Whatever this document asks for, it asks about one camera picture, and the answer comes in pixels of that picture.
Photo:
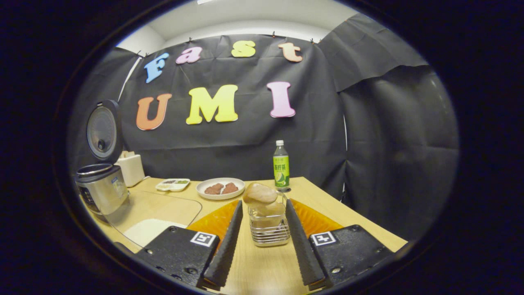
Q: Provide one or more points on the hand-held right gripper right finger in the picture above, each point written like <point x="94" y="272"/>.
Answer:
<point x="305" y="254"/>

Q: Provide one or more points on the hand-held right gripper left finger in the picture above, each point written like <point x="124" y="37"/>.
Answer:
<point x="227" y="254"/>

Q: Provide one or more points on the wooden spoon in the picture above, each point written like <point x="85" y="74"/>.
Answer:
<point x="260" y="193"/>

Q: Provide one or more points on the clear box of rice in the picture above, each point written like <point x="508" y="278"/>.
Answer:
<point x="151" y="231"/>

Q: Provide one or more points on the black silver rice cooker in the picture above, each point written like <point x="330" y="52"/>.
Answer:
<point x="102" y="192"/>

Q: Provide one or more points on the brown meat piece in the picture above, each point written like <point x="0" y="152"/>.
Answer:
<point x="230" y="188"/>
<point x="213" y="189"/>

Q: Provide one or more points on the white round plate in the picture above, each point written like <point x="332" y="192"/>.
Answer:
<point x="200" y="187"/>

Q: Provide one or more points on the green tea bottle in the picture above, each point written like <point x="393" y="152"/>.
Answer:
<point x="281" y="172"/>

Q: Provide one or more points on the white divided condiment dish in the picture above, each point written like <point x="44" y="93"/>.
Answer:
<point x="172" y="186"/>

